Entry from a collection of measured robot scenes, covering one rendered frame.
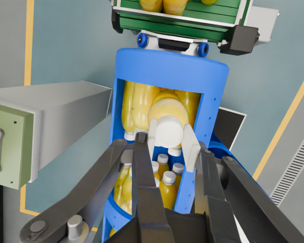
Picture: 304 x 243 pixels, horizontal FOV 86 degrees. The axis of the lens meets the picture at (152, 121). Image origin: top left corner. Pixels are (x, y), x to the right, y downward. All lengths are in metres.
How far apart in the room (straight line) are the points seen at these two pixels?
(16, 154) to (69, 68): 1.15
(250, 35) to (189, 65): 0.32
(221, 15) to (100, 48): 1.17
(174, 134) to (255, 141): 1.73
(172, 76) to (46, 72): 1.66
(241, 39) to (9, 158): 0.88
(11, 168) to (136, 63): 0.63
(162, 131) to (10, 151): 0.64
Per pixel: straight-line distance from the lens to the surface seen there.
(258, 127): 1.88
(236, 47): 0.59
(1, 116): 0.75
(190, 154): 0.17
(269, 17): 0.81
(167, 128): 0.21
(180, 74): 0.32
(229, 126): 1.59
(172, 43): 0.51
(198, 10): 0.69
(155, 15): 0.60
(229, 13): 0.71
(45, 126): 0.82
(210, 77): 0.35
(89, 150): 1.90
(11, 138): 0.75
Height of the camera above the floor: 1.55
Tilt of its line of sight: 73 degrees down
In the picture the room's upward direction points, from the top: 169 degrees counter-clockwise
